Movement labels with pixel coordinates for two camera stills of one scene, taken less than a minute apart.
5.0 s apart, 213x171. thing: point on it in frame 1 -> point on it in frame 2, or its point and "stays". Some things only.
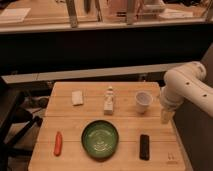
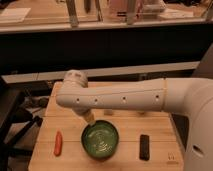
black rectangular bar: [144, 148] stays
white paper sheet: [14, 14] stays
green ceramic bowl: [100, 140] stays
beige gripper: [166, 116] -> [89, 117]
